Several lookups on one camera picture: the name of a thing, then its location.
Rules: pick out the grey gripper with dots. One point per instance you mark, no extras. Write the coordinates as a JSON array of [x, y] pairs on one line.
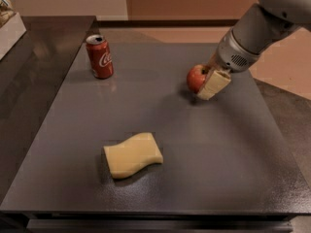
[[230, 54]]

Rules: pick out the red apple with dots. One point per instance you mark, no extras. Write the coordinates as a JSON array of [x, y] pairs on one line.
[[196, 77]]

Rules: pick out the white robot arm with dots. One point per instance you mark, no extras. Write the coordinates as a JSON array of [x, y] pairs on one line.
[[265, 23]]

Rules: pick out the red coke can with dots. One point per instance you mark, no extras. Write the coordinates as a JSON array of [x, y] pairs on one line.
[[99, 54]]

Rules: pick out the yellow sponge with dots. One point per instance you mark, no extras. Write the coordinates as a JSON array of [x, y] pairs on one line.
[[132, 155]]

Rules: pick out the dark side counter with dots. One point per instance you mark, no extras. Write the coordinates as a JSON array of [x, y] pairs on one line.
[[30, 76]]

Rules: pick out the white box on counter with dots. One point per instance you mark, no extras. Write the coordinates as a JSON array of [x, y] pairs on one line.
[[11, 27]]

